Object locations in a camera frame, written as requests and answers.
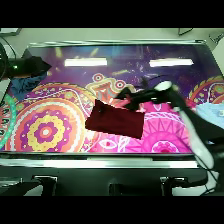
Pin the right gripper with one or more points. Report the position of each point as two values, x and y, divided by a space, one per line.
130 97

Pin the dark red garment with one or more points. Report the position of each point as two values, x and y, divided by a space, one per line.
115 120

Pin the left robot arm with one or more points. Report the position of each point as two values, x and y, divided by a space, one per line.
28 65

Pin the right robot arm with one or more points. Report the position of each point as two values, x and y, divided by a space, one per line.
196 133

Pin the light blue garment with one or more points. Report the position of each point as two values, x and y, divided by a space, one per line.
211 115

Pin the silver frame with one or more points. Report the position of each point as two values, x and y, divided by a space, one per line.
100 164

